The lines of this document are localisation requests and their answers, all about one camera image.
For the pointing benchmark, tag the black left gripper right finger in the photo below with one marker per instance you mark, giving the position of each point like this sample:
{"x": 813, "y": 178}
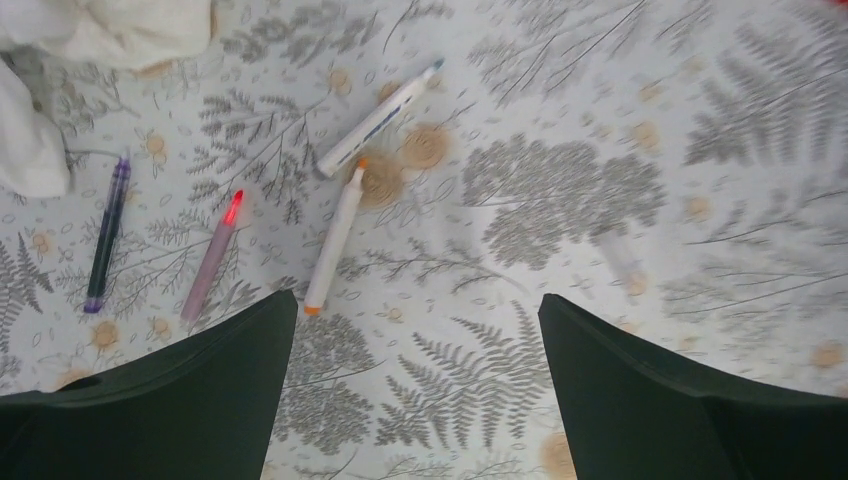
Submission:
{"x": 634, "y": 410}

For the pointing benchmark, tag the pink pen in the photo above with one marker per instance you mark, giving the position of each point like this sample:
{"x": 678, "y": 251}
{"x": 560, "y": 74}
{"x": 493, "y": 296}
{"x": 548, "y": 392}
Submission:
{"x": 217, "y": 247}

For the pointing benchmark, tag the black pen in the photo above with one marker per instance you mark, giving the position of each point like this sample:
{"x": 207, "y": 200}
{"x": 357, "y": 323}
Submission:
{"x": 109, "y": 230}

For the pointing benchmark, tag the white pen red tip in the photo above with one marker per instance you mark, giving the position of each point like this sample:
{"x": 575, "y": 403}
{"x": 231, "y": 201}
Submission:
{"x": 335, "y": 241}

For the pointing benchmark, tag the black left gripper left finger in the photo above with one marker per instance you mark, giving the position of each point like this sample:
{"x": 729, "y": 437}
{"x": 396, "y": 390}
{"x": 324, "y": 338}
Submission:
{"x": 201, "y": 408}

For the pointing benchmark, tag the floral patterned mat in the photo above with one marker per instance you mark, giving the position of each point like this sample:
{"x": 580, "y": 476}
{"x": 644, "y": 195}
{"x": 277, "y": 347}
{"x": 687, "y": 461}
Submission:
{"x": 677, "y": 168}

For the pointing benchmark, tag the white crumpled cloth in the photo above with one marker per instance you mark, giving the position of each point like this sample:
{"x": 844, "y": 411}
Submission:
{"x": 134, "y": 37}

